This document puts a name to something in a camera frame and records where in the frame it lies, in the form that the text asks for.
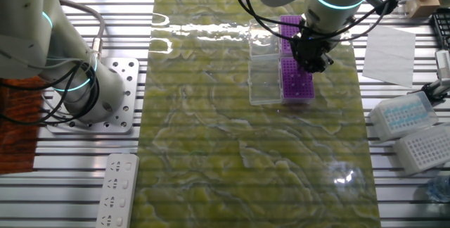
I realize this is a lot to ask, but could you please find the green marble pattern mat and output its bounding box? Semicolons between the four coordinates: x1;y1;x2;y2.
129;0;383;228

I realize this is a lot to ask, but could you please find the small brown box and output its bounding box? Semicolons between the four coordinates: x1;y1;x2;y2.
407;0;442;20

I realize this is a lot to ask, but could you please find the small grey camera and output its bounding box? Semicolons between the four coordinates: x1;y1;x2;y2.
435;49;450;81

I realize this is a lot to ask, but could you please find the black camera clamp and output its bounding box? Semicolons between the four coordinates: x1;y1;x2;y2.
420;78;450;103

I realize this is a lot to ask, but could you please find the black keyboard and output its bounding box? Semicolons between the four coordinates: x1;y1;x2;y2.
431;8;450;50

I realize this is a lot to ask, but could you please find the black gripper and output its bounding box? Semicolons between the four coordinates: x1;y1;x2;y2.
290;33;335;74

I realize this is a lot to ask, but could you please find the reddish brown wooden board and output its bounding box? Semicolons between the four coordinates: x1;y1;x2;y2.
0;76;46;176

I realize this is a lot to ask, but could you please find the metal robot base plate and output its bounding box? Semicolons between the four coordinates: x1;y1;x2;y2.
45;57;141;136

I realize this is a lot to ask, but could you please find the white pipette tip box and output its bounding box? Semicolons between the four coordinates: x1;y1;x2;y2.
392;124;450;177

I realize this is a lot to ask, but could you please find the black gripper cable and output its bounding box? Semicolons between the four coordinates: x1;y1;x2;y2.
232;0;401;42

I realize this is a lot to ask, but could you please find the black base cable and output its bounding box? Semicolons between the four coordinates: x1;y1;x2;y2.
0;53;101;127

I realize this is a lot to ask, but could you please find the blue cap water bottle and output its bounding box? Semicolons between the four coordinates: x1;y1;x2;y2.
426;175;450;203

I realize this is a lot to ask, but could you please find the white paper sheet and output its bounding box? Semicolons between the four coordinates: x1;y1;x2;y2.
361;25;418;89

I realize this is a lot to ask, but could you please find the blue pipette tip box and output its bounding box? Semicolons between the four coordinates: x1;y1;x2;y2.
367;90;439;143

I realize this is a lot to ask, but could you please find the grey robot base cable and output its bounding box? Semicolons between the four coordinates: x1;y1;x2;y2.
58;0;106;62

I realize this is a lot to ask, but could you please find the white power strip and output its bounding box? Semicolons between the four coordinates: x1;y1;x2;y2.
95;153;140;228

